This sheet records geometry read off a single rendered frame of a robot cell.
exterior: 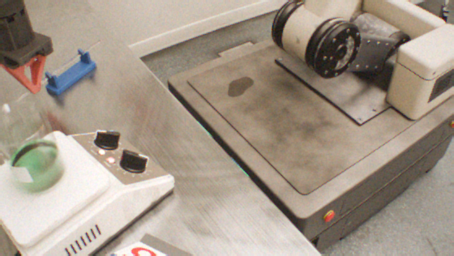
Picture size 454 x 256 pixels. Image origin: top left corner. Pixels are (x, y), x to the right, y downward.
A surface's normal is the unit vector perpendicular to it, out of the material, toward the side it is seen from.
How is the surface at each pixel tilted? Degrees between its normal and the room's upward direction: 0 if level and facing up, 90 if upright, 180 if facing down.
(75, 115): 0
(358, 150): 0
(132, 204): 90
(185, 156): 0
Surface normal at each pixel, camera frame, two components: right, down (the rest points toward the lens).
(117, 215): 0.74, 0.45
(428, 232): -0.02, -0.73
